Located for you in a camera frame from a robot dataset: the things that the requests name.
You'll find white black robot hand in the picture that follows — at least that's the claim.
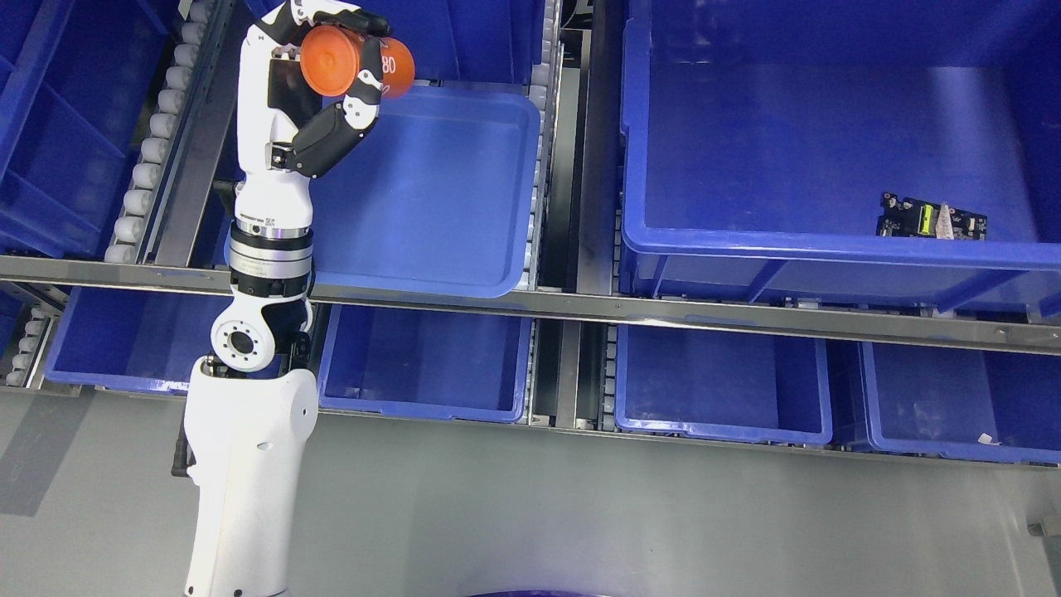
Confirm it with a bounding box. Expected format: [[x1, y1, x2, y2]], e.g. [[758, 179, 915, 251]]
[[234, 1, 393, 239]]

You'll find orange cylindrical capacitor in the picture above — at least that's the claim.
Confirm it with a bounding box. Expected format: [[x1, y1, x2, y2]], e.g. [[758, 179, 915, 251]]
[[298, 24, 414, 99]]

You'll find blue shallow tray bin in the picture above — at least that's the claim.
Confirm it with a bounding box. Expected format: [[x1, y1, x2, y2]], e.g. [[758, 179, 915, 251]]
[[308, 86, 541, 299]]

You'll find white roller track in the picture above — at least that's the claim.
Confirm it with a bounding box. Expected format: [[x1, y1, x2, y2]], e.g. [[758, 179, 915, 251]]
[[103, 1, 218, 265]]

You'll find blue bin far left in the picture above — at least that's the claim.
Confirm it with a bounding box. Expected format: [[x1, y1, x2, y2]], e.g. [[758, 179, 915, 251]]
[[1, 1, 178, 258]]

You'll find blue bin upper middle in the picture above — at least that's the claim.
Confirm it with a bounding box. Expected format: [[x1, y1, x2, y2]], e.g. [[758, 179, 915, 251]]
[[241, 1, 545, 100]]

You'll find blue lower bin left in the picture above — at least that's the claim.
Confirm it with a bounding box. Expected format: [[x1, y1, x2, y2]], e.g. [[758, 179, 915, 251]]
[[45, 287, 230, 396]]

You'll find blue lower bin middle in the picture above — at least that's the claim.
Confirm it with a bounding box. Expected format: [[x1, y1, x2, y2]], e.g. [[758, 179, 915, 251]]
[[318, 305, 533, 424]]

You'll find large blue bin right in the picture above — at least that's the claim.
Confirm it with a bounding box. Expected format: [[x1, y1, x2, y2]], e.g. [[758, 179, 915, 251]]
[[618, 1, 1059, 318]]

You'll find blue lower bin centre-right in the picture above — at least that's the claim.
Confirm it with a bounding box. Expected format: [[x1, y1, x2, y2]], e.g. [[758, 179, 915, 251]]
[[614, 324, 834, 446]]

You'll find black circuit board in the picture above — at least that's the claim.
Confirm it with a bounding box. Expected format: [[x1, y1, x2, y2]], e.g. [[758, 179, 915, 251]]
[[876, 192, 988, 240]]

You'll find blue lower bin far right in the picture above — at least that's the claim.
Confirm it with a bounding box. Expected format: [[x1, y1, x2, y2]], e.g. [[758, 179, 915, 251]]
[[851, 343, 1060, 466]]

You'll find metal shelf rail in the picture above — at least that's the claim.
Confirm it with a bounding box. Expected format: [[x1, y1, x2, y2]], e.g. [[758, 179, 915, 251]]
[[1, 254, 1060, 357]]

